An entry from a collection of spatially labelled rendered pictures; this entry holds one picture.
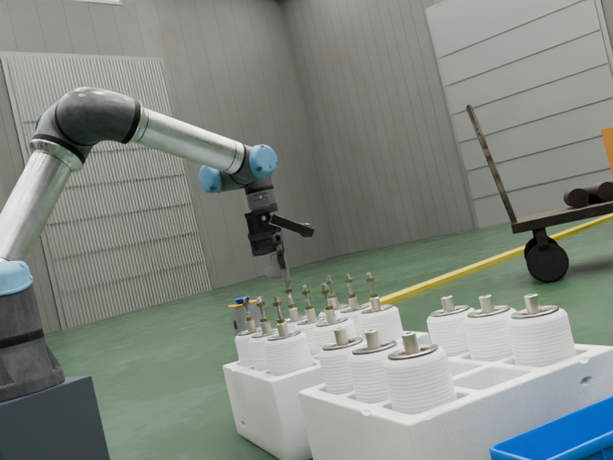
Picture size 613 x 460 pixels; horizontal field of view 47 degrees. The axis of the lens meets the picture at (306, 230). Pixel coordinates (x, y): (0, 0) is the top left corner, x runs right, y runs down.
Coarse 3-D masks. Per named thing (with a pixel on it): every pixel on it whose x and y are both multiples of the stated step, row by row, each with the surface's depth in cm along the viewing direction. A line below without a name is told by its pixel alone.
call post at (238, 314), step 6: (240, 306) 190; (252, 306) 191; (234, 312) 190; (240, 312) 189; (252, 312) 190; (258, 312) 191; (234, 318) 191; (240, 318) 189; (258, 318) 191; (240, 324) 189; (258, 324) 191; (234, 330) 194; (240, 330) 189
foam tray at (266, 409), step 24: (312, 360) 158; (240, 384) 167; (264, 384) 149; (288, 384) 145; (312, 384) 147; (240, 408) 171; (264, 408) 152; (288, 408) 145; (240, 432) 176; (264, 432) 156; (288, 432) 144; (288, 456) 144; (312, 456) 146
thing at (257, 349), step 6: (270, 336) 161; (252, 342) 162; (258, 342) 161; (264, 342) 160; (252, 348) 162; (258, 348) 161; (264, 348) 160; (252, 354) 163; (258, 354) 161; (264, 354) 160; (258, 360) 161; (264, 360) 160; (258, 366) 162; (264, 366) 161
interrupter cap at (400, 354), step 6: (402, 348) 107; (420, 348) 105; (426, 348) 104; (432, 348) 102; (438, 348) 102; (390, 354) 104; (396, 354) 103; (402, 354) 104; (414, 354) 100; (420, 354) 100; (426, 354) 100; (390, 360) 102; (396, 360) 101
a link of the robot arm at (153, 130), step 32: (64, 96) 142; (96, 96) 139; (64, 128) 141; (96, 128) 139; (128, 128) 141; (160, 128) 146; (192, 128) 152; (192, 160) 154; (224, 160) 156; (256, 160) 158
